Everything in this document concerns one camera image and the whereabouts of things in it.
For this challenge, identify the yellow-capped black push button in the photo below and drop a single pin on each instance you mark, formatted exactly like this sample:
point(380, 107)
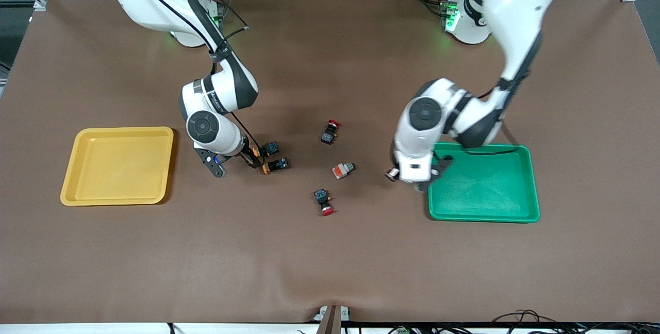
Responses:
point(277, 165)
point(270, 148)

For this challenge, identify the white and orange push button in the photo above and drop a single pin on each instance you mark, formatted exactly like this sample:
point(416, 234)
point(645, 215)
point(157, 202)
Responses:
point(392, 174)
point(341, 170)

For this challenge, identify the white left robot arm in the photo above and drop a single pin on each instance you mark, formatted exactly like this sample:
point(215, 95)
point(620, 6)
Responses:
point(515, 9)

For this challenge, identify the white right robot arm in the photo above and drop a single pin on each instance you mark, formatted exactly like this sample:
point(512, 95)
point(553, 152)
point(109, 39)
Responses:
point(149, 1)

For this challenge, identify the green plastic tray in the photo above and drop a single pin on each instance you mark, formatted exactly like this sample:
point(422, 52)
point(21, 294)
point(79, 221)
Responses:
point(490, 189)

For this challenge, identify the red-capped black push button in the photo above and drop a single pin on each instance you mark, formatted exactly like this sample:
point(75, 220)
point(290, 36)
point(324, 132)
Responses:
point(323, 200)
point(329, 134)

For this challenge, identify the brown table mat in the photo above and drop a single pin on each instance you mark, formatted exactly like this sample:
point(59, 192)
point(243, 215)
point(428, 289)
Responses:
point(330, 256)

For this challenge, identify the yellow plastic tray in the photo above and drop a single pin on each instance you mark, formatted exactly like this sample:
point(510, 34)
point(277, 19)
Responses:
point(118, 166)

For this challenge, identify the metal table edge bracket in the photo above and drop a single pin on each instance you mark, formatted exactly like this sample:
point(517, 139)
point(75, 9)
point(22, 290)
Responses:
point(331, 317)

